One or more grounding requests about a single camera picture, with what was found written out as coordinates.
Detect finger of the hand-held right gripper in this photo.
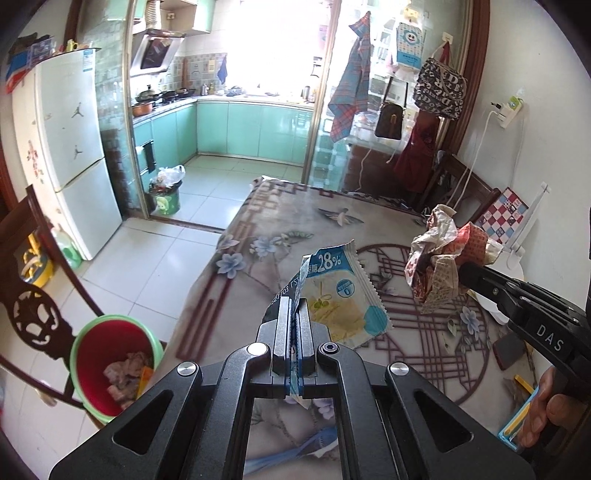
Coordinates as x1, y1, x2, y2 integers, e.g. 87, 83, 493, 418
457, 261, 525, 317

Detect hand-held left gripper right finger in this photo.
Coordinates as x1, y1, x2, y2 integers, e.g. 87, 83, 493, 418
300, 299, 536, 480

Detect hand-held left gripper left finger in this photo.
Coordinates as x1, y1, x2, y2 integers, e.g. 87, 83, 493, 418
48, 298, 293, 480

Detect printed paper wrapper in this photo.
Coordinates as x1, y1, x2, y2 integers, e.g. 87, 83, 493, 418
404, 203, 504, 303

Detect white blue snack wrapper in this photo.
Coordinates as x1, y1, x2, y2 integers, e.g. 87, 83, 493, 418
262, 239, 391, 409

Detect red bin with green rim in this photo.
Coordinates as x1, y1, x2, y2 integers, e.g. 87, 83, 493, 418
69, 315, 164, 423

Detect green trash can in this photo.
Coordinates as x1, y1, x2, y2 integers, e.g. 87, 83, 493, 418
148, 182, 182, 215

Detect person's right hand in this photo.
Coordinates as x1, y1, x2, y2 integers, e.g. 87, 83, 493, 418
519, 367, 573, 448

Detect black phone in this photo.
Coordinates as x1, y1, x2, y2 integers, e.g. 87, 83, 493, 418
492, 332, 527, 372

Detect blue yellow box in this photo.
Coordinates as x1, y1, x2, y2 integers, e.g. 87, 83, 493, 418
498, 374, 541, 450

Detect blue plastic brush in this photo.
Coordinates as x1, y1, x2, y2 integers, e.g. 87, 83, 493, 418
247, 427, 340, 474

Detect plain dark wooden chair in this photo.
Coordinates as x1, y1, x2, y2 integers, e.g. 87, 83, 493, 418
418, 150, 502, 227

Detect dining table with floral cloth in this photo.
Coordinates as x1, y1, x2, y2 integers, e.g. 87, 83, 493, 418
164, 178, 555, 476

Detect dark red garment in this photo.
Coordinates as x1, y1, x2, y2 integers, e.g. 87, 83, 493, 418
392, 113, 439, 195

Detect crumpled grey paper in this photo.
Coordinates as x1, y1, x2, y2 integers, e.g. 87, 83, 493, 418
102, 351, 153, 409

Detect black handbag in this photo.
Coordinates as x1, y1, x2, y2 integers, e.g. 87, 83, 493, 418
374, 76, 407, 139

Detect white plastic bag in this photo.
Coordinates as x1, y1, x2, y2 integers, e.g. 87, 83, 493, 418
154, 165, 185, 188

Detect black white printed tote bag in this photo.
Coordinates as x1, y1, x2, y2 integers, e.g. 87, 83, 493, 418
413, 44, 467, 121

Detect teal kitchen cabinets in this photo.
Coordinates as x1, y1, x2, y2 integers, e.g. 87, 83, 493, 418
131, 102, 315, 167

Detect green liquid jug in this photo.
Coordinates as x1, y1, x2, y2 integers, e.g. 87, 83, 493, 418
51, 226, 84, 271

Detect plaid cloth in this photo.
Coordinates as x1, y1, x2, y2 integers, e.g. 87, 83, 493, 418
328, 10, 372, 141

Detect carved dark wooden chair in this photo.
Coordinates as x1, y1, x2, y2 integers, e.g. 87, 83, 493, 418
0, 185, 167, 416

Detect yellow plastic toy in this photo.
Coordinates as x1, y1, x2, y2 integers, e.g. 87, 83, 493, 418
21, 235, 54, 287

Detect glass sliding door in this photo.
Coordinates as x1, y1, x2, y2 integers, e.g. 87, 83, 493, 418
95, 0, 155, 220

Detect white refrigerator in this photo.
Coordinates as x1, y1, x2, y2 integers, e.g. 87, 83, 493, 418
11, 48, 123, 261

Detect range hood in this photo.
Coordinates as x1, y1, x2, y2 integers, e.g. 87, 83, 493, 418
129, 28, 185, 77

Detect white cable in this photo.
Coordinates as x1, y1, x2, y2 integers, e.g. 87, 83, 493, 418
448, 108, 502, 217

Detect white wall socket charger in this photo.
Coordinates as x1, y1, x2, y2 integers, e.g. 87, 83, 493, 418
492, 95, 525, 127

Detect blue cartoon wall poster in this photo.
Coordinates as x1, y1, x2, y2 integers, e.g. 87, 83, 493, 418
396, 9, 428, 70

